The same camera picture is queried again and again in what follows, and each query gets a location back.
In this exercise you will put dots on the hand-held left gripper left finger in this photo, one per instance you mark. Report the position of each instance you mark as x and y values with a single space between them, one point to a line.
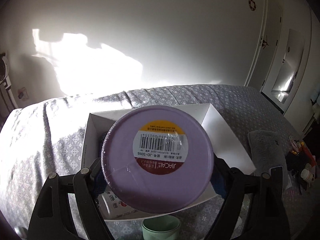
100 182

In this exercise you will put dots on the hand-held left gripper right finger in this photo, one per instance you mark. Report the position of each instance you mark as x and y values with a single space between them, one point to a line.
218 185

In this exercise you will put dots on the white bottle with printed label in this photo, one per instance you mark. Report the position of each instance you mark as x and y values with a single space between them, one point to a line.
112 205

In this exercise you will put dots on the white cardboard box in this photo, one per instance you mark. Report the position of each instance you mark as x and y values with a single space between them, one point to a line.
225 140

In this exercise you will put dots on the purple plastic cup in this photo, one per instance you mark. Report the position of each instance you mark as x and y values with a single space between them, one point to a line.
150 190

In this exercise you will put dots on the smartphone in grey case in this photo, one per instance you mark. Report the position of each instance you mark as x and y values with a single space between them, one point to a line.
276 173

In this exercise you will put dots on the grey plush pillow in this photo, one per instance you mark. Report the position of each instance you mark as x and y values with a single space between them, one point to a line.
265 147

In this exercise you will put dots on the grey patterned bedsheet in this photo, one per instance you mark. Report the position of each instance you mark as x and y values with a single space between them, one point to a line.
50 142

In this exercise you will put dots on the mint green cup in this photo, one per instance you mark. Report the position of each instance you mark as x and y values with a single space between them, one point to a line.
160 227

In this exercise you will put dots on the white printed mug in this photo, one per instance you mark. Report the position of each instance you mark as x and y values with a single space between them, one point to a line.
307 176

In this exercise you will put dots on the white wardrobe with mirror panel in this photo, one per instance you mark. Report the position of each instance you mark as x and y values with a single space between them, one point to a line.
287 67

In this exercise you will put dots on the dark door ornament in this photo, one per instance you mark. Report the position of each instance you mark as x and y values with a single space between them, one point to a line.
265 42

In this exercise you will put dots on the black and white fan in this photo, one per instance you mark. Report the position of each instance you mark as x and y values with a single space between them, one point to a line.
3 66

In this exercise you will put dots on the white door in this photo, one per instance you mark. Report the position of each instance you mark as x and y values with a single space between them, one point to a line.
265 17

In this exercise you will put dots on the round wall ornament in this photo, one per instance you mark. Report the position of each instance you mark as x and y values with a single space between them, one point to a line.
252 4

